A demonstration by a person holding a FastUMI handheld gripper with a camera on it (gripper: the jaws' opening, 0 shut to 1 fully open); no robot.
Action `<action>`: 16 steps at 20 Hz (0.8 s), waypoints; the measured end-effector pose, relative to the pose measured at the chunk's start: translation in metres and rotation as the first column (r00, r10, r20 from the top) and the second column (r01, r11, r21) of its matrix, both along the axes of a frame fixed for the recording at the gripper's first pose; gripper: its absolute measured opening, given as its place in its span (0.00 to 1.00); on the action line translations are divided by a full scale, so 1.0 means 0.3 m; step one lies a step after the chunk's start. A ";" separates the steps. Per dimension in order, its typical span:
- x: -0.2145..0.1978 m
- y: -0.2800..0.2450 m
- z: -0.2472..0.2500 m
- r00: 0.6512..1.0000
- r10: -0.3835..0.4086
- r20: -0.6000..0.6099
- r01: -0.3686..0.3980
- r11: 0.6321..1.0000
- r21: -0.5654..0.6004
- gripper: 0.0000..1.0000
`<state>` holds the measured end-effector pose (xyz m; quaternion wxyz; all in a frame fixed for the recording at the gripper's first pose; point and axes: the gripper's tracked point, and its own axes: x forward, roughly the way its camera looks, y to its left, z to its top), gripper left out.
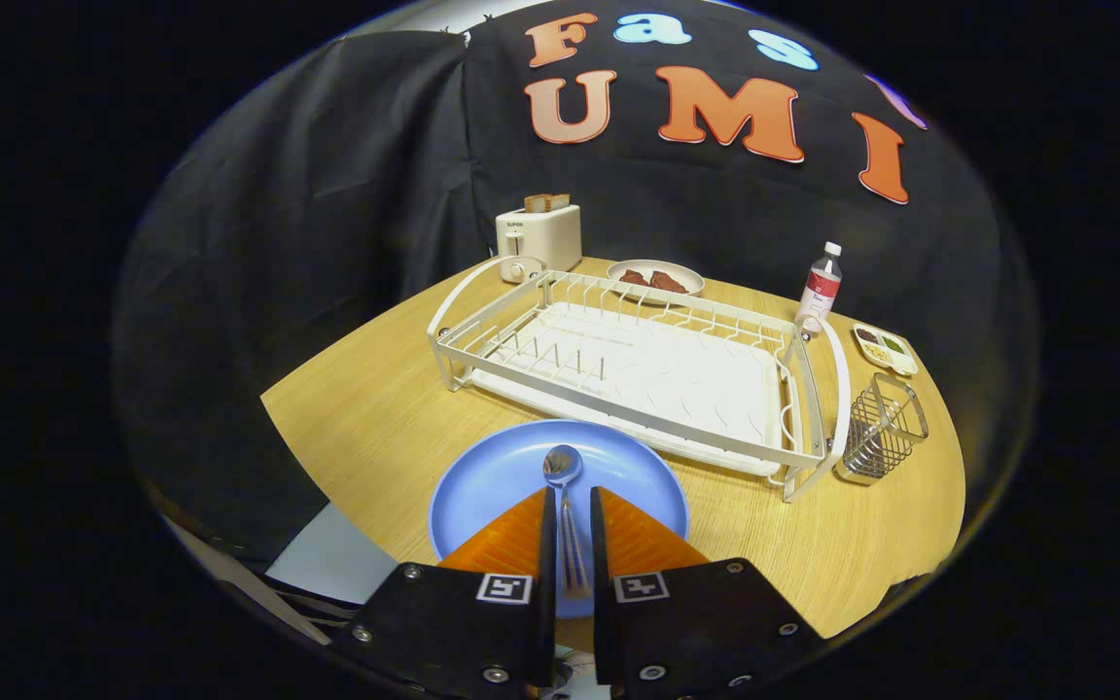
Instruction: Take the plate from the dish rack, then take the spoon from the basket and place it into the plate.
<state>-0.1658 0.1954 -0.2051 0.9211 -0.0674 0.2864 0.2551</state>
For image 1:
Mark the white toaster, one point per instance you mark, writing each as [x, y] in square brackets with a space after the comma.
[550, 238]

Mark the white round dish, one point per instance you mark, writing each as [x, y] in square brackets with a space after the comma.
[613, 277]

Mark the blue plate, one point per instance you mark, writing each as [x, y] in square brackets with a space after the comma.
[502, 476]

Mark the red meat piece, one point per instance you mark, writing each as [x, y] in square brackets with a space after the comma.
[669, 282]
[633, 277]

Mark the metal spoon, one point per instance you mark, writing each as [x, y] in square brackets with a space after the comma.
[562, 465]

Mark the clear bottle with red label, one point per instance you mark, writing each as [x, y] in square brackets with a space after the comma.
[821, 287]

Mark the white drainer tray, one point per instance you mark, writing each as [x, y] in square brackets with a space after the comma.
[677, 389]

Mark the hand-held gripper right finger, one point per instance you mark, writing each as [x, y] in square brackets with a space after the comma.
[706, 622]

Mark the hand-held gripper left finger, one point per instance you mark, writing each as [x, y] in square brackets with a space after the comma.
[453, 622]

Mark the toast slice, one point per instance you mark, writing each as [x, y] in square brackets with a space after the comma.
[558, 201]
[536, 204]

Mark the white divided snack dish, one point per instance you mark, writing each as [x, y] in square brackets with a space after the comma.
[905, 365]

